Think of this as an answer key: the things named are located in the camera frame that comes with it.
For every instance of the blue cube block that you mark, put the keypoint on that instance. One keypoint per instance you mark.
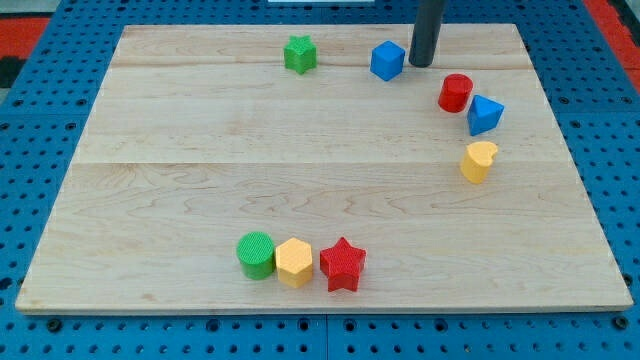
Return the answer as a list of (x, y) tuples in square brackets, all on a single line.
[(387, 60)]

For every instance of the light wooden board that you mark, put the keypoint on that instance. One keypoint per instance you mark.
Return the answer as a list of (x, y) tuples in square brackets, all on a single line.
[(200, 135)]

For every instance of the yellow hexagon block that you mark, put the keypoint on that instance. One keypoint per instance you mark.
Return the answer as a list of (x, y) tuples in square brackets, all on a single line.
[(294, 262)]

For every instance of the red star block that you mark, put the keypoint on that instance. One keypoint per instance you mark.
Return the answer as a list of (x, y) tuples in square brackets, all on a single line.
[(342, 264)]

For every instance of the green cylinder block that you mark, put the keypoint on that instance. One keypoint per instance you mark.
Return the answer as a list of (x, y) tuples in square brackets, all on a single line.
[(256, 254)]

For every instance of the green star block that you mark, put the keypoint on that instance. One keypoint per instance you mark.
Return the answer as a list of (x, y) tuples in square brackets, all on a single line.
[(300, 54)]

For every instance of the yellow heart block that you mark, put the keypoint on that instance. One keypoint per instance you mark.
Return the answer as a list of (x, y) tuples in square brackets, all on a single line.
[(477, 160)]

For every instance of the red cylinder block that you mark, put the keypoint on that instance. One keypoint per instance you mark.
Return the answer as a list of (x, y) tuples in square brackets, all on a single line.
[(455, 92)]

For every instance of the blue triangular prism block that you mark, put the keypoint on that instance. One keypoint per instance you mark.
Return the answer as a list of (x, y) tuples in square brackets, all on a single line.
[(483, 115)]

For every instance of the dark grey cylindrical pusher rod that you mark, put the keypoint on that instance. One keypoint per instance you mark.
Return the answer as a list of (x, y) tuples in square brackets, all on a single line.
[(426, 32)]

